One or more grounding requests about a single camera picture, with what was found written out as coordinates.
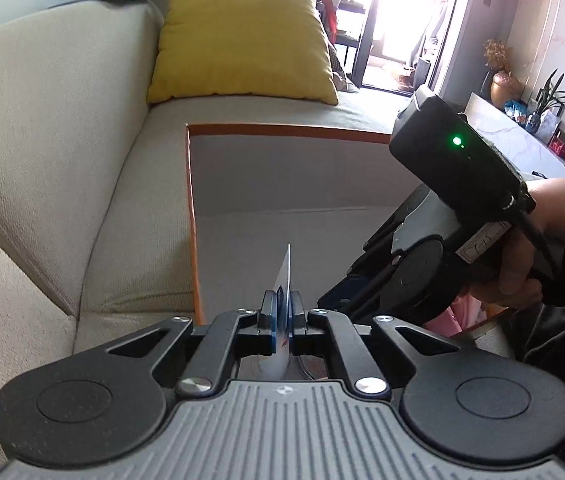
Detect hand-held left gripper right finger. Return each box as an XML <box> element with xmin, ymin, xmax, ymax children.
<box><xmin>288</xmin><ymin>292</ymin><xmax>459</xmax><ymax>402</ymax></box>

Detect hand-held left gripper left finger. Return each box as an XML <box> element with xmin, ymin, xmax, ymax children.
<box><xmin>106</xmin><ymin>290</ymin><xmax>287</xmax><ymax>401</ymax></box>

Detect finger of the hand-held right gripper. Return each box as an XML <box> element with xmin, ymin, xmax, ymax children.
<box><xmin>317</xmin><ymin>252</ymin><xmax>404</xmax><ymax>322</ymax></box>

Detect thin white card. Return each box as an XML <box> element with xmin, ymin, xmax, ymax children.
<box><xmin>258</xmin><ymin>244</ymin><xmax>294</xmax><ymax>379</ymax></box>

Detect pink pouch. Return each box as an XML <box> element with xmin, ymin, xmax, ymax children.
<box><xmin>425</xmin><ymin>296</ymin><xmax>471</xmax><ymax>339</ymax></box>

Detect person's right hand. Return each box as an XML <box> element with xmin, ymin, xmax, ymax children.
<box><xmin>467</xmin><ymin>178</ymin><xmax>565</xmax><ymax>311</ymax></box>

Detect white marble cabinet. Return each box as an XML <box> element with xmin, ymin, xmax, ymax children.
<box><xmin>463</xmin><ymin>92</ymin><xmax>565</xmax><ymax>182</ymax></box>

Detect copper vase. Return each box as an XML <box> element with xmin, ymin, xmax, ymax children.
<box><xmin>490</xmin><ymin>71</ymin><xmax>523</xmax><ymax>110</ymax></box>

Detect dried flowers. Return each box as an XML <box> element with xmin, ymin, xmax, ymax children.
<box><xmin>483</xmin><ymin>38</ymin><xmax>513</xmax><ymax>72</ymax></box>

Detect green potted plant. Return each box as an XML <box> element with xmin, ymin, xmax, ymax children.
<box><xmin>525</xmin><ymin>69</ymin><xmax>565</xmax><ymax>134</ymax></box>

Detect grey checked pillow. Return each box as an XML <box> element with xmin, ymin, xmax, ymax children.
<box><xmin>327</xmin><ymin>40</ymin><xmax>349</xmax><ymax>87</ymax></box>

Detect red clothing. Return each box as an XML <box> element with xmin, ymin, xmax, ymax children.
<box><xmin>319</xmin><ymin>0</ymin><xmax>339</xmax><ymax>37</ymax></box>

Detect yellow pillow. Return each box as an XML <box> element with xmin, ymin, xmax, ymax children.
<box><xmin>146</xmin><ymin>0</ymin><xmax>340</xmax><ymax>106</ymax></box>

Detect beige sofa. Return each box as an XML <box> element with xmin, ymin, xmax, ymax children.
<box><xmin>0</xmin><ymin>0</ymin><xmax>416</xmax><ymax>463</ymax></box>

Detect black cable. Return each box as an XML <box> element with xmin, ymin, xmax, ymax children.
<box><xmin>503</xmin><ymin>171</ymin><xmax>565</xmax><ymax>307</ymax></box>

